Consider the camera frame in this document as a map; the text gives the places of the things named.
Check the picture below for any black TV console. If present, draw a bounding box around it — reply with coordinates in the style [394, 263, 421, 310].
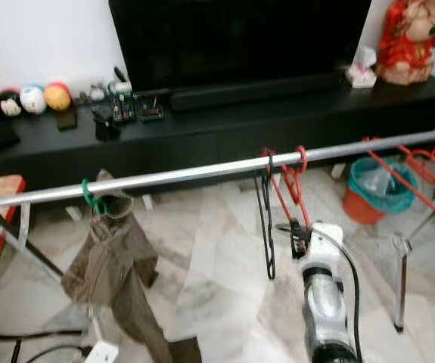
[0, 73, 435, 186]

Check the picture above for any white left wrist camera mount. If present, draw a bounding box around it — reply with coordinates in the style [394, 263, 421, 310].
[83, 340, 120, 363]

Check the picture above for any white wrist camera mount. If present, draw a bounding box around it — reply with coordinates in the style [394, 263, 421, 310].
[300, 222, 345, 277]
[83, 340, 120, 363]

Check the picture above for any silver metal clothes rack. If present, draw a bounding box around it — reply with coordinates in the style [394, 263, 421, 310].
[0, 127, 435, 341]

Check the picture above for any red plastic clothes hanger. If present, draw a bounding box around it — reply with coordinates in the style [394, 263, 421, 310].
[361, 125, 435, 231]
[263, 146, 312, 228]

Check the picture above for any orange waste bin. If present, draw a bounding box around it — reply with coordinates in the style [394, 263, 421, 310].
[342, 188, 384, 225]

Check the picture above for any white egg figurine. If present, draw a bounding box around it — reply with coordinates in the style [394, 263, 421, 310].
[19, 85, 46, 115]

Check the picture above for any black flat television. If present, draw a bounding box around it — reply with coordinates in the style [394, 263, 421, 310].
[109, 0, 373, 92]

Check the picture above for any black soundbar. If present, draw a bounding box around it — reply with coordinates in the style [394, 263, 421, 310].
[169, 72, 354, 113]

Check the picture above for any red laughing Buddha statue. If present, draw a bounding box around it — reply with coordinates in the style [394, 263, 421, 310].
[374, 0, 435, 85]

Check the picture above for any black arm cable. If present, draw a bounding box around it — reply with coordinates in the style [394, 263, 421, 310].
[315, 223, 363, 363]
[24, 344, 93, 363]

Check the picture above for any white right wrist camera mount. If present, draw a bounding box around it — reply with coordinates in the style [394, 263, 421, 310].
[300, 222, 345, 277]

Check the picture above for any yellow orange egg figurine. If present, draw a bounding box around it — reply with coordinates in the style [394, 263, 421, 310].
[44, 82, 73, 113]

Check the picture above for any black clothes hanger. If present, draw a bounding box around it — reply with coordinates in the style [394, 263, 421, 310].
[255, 147, 278, 281]

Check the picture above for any green clothes hanger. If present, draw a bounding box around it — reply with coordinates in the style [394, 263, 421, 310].
[81, 179, 108, 216]

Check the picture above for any teal plastic bin liner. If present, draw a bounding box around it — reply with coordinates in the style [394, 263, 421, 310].
[348, 157, 416, 214]

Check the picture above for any black and white figurine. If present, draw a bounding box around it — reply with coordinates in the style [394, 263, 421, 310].
[0, 89, 23, 118]

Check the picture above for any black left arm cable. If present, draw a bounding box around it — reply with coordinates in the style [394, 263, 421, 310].
[24, 344, 93, 363]

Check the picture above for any small white pink box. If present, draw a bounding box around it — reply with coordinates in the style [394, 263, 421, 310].
[346, 47, 378, 88]

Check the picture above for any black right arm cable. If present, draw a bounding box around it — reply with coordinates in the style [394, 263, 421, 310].
[315, 223, 363, 363]

